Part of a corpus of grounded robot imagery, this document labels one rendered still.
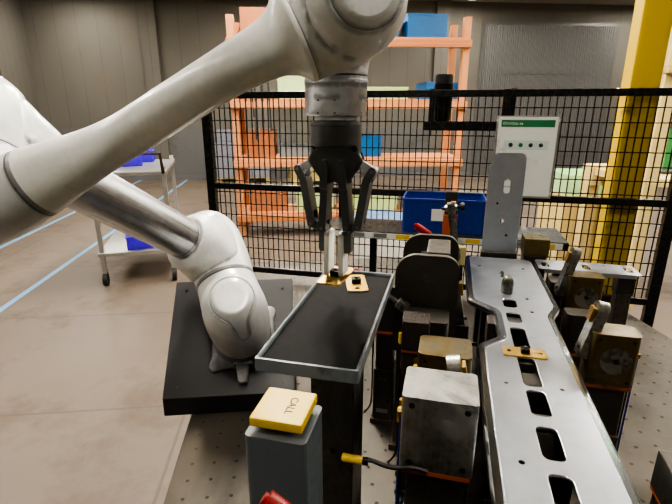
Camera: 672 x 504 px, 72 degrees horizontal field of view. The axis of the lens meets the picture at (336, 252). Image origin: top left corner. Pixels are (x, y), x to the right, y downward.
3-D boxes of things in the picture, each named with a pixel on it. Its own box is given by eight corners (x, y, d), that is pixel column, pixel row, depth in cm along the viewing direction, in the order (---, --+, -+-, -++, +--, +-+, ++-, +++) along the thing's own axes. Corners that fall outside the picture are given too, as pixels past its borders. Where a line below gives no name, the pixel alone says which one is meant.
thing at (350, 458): (427, 478, 63) (427, 471, 62) (340, 463, 66) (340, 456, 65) (427, 472, 64) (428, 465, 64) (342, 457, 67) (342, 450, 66)
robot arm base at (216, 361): (208, 388, 123) (204, 382, 118) (212, 311, 134) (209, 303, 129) (277, 382, 124) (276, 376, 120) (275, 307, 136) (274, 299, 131)
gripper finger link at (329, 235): (328, 232, 71) (324, 232, 71) (327, 275, 73) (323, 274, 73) (334, 228, 74) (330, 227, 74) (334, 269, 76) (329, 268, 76)
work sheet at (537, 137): (550, 198, 179) (561, 115, 169) (489, 196, 184) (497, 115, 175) (549, 198, 180) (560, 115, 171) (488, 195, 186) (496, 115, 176)
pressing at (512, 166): (515, 253, 160) (527, 153, 150) (481, 250, 163) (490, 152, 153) (515, 252, 160) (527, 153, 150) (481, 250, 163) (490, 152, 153)
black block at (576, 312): (592, 422, 120) (612, 319, 112) (551, 416, 122) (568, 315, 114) (586, 409, 125) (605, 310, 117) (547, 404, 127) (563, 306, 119)
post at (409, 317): (418, 498, 96) (429, 323, 84) (394, 494, 97) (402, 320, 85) (419, 480, 101) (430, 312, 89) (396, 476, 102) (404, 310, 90)
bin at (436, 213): (484, 236, 170) (487, 201, 166) (400, 231, 177) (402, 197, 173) (481, 225, 185) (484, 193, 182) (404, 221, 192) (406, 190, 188)
